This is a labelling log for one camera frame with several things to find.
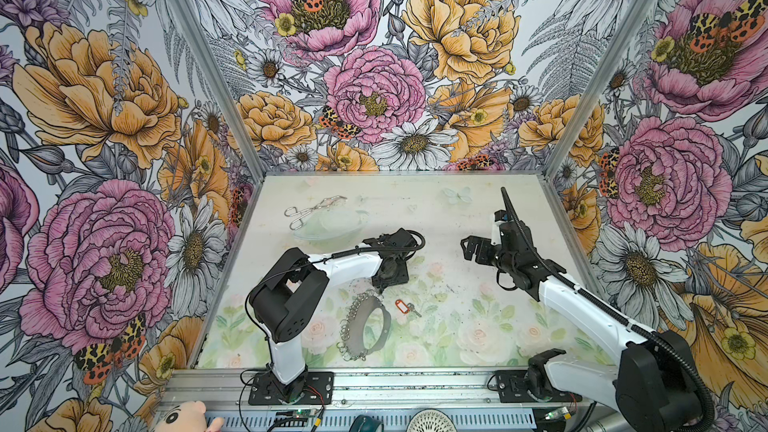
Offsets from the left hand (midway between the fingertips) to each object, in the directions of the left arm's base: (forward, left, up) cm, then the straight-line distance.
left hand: (394, 285), depth 91 cm
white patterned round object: (-33, -8, +1) cm, 34 cm away
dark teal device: (-34, +7, +8) cm, 35 cm away
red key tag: (-6, -2, -1) cm, 6 cm away
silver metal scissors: (+29, +35, -1) cm, 45 cm away
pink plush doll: (-32, +46, +5) cm, 56 cm away
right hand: (+5, -23, +10) cm, 25 cm away
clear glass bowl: (+25, +21, -4) cm, 33 cm away
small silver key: (-7, -5, -1) cm, 8 cm away
